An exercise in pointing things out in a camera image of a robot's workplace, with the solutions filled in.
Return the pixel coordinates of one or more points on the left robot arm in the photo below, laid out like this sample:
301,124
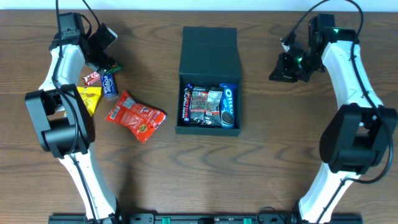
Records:
61,120

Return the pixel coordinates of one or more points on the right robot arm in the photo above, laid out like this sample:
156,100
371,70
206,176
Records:
360,133

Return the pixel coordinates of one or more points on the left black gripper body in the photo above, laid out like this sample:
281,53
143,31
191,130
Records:
104,64

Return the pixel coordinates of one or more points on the dark green hinged gift box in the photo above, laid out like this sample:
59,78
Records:
209,57

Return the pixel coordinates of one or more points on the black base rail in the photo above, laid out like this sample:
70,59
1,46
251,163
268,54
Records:
149,218

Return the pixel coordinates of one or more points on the yellow snack packet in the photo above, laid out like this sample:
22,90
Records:
90,96

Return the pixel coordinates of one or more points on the blue Oreo cookie pack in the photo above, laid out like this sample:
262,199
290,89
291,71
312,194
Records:
227,105

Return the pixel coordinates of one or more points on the red snack packet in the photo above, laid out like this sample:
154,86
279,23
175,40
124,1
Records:
141,120

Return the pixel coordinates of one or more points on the purple Dairy Milk bar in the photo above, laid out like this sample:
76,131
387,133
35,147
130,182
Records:
187,102

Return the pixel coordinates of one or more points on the black snack packet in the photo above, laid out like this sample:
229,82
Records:
205,107

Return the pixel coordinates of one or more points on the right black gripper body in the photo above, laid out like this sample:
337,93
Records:
285,66

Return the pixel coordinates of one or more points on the red KitKat bar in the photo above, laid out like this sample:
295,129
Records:
96,76

